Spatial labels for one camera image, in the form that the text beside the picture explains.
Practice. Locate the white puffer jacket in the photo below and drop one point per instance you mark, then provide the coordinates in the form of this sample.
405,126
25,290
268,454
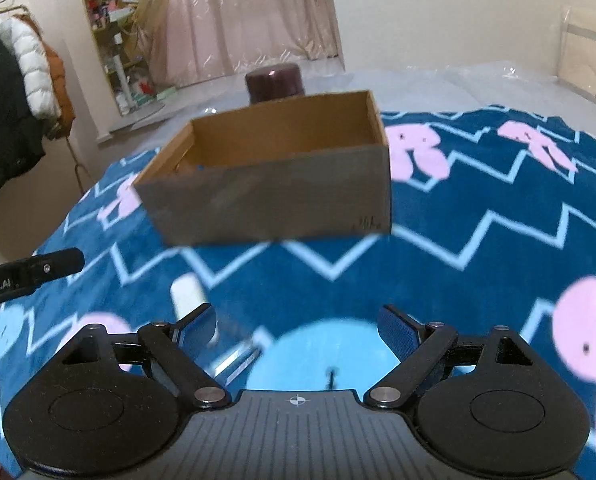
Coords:
30,70

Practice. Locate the black puffer jacket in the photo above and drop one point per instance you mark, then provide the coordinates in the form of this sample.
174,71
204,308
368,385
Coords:
2,120

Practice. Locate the blue zigzag printed blanket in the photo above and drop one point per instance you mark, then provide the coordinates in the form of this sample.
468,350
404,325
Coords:
478,240

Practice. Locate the plastic-wrapped beige headboard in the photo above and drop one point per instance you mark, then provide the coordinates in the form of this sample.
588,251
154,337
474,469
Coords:
588,55

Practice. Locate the cardboard box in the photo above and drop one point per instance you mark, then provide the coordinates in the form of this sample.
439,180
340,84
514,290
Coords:
278,175

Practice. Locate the white standing fan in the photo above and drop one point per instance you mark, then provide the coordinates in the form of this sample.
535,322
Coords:
137,50

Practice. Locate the jackets on clothes rack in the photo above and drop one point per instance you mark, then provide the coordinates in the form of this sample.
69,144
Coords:
75,160

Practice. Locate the orange puffer jacket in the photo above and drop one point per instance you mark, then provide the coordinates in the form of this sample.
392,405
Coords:
60,95

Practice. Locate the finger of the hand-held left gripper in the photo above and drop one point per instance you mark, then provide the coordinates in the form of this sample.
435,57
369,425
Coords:
57,264

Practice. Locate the clear plastic mattress cover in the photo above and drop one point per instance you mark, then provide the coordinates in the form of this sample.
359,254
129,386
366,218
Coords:
478,90

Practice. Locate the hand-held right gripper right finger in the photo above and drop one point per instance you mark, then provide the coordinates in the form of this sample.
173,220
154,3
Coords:
395,332

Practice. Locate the cluttered storage shelf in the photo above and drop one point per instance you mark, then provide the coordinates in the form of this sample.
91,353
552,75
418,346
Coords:
112,35

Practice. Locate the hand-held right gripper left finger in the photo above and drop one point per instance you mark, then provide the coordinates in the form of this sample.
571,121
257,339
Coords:
200,330

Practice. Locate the white remote control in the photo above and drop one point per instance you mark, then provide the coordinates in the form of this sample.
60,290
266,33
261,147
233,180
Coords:
186,297

